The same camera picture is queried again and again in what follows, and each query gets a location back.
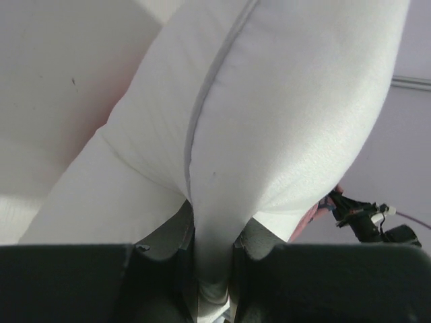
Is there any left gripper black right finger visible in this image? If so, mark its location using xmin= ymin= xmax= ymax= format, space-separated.
xmin=230 ymin=220 xmax=430 ymax=322

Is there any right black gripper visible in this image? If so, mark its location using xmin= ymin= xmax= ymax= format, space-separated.
xmin=329 ymin=190 xmax=422 ymax=248

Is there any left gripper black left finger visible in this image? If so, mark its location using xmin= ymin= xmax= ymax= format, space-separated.
xmin=1 ymin=203 xmax=197 ymax=322

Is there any pink red patterned pillowcase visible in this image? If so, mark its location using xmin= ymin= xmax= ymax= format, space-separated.
xmin=288 ymin=195 xmax=336 ymax=242

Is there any white pillow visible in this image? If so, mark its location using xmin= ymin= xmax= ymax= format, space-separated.
xmin=20 ymin=1 xmax=409 ymax=322

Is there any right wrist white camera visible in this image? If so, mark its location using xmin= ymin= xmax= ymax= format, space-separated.
xmin=371 ymin=204 xmax=397 ymax=222

